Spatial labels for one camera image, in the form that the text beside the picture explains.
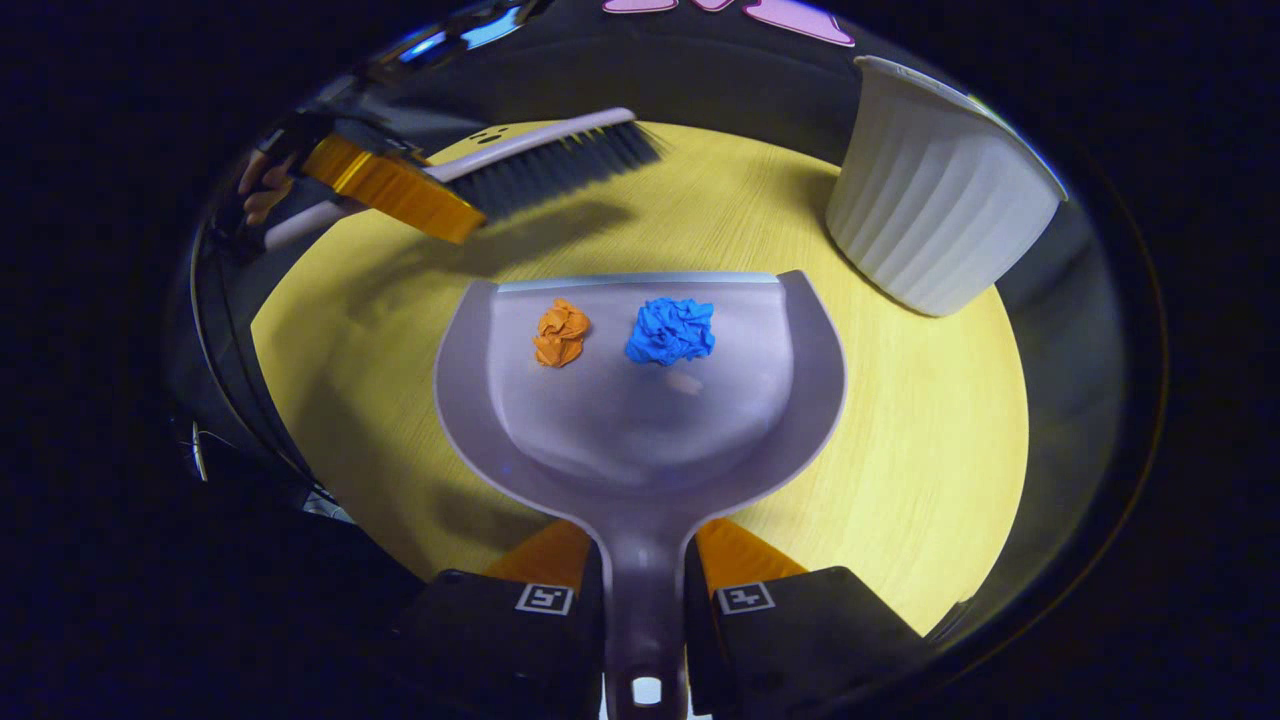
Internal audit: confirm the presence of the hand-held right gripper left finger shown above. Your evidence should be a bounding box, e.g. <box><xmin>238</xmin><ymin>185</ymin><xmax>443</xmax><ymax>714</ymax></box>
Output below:
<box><xmin>400</xmin><ymin>518</ymin><xmax>606</xmax><ymax>720</ymax></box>

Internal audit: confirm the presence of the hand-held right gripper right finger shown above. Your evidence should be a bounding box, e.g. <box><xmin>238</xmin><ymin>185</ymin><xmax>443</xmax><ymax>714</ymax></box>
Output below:
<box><xmin>685</xmin><ymin>518</ymin><xmax>926</xmax><ymax>720</ymax></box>

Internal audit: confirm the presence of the small lilac broom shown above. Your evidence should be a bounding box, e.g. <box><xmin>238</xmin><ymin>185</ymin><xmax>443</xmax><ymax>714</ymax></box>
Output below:
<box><xmin>262</xmin><ymin>107</ymin><xmax>666</xmax><ymax>253</ymax></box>

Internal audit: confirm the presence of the orange paper ball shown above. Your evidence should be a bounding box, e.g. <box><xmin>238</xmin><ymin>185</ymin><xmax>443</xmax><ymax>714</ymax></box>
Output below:
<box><xmin>533</xmin><ymin>298</ymin><xmax>592</xmax><ymax>369</ymax></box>

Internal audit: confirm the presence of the lilac dustpan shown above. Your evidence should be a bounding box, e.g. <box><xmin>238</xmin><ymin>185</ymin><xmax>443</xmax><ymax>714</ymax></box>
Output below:
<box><xmin>432</xmin><ymin>270</ymin><xmax>849</xmax><ymax>720</ymax></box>

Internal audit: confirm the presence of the blue paper ball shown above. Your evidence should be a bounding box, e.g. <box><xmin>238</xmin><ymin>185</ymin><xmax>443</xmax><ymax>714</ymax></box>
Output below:
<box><xmin>625</xmin><ymin>297</ymin><xmax>717</xmax><ymax>367</ymax></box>

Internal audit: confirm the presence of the white ribbed garbage bin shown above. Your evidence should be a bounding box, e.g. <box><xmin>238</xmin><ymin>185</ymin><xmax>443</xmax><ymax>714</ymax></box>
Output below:
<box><xmin>826</xmin><ymin>55</ymin><xmax>1069</xmax><ymax>318</ymax></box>

